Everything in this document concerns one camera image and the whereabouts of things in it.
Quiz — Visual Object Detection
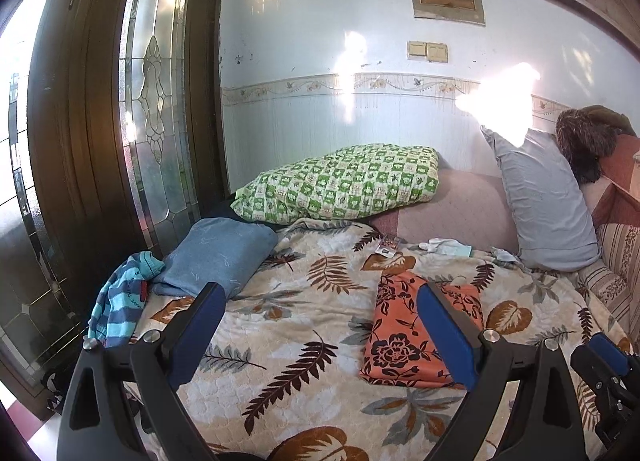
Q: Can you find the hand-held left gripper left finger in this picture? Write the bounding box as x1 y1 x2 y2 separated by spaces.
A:
56 282 227 461

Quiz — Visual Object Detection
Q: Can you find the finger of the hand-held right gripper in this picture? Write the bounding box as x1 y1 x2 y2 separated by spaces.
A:
592 333 632 382
571 343 616 392

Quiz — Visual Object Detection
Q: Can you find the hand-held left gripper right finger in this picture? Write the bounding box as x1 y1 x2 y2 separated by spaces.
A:
416 283 588 461

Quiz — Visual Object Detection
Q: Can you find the orange floral shirt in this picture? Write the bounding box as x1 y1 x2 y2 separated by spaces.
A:
361 271 485 389

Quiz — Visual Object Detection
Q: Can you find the blue folded cloth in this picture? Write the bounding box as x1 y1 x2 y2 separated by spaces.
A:
152 218 279 301

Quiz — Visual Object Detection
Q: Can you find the blue striped garment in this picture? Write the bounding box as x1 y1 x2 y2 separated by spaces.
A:
89 251 166 349

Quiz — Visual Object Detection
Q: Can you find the small remote control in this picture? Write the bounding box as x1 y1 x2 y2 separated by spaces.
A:
375 236 403 258

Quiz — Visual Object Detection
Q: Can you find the leaf-print blanket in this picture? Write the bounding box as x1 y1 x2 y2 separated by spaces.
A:
107 218 636 461

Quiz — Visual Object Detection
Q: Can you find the grey pillow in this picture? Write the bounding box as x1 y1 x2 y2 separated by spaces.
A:
481 125 602 273

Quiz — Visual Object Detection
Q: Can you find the leaded glass door panel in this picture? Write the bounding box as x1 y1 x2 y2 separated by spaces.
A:
0 71 88 422

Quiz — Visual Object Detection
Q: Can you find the green checkered pillow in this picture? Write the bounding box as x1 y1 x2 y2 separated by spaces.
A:
234 144 441 224

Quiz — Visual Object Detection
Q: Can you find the brown fur cushion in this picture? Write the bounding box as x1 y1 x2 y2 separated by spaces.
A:
556 105 638 185

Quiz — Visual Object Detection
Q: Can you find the wooden stained glass door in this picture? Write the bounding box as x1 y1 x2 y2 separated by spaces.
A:
25 0 231 422

